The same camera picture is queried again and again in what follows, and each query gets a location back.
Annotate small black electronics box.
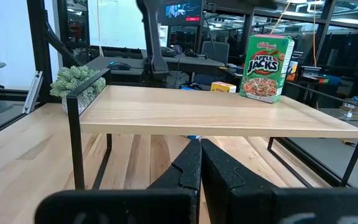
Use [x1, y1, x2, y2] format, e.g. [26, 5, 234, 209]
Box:
[299, 65, 323, 83]

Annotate grey office chair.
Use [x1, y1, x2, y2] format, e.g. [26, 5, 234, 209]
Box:
[193, 40, 231, 86]

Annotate orange hanging cable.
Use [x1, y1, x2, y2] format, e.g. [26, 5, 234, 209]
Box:
[312, 0, 319, 68]

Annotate yellow hanging cable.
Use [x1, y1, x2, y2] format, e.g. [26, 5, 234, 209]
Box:
[270, 0, 292, 35]

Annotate black office desk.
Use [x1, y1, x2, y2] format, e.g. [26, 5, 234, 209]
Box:
[85, 53, 227, 85]

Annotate computer monitor with red button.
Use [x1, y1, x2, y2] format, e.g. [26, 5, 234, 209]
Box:
[157, 0, 205, 27]

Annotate wooden shelf with black frame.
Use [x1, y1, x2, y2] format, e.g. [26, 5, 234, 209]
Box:
[66, 68, 358, 190]

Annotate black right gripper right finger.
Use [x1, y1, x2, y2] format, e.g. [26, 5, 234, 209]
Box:
[200, 139, 358, 224]

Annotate black computer mouse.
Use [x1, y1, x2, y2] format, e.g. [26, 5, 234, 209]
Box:
[107, 60, 132, 71]

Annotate yellow cereal box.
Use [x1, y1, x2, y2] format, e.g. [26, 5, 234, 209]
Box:
[210, 81, 237, 93]

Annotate green Apple Jacks cereal box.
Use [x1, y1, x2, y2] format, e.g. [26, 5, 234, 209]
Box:
[239, 34, 295, 104]

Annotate black upright frame post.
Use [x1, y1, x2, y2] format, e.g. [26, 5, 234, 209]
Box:
[25, 0, 54, 103]

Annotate green artificial potted plant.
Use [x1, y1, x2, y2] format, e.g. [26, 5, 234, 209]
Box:
[49, 65, 107, 114]

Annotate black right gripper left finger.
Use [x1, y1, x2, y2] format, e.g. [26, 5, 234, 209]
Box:
[34, 139, 202, 224]

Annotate silver aluminium extrusion bar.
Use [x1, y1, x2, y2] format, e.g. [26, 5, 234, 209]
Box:
[21, 70, 44, 114]

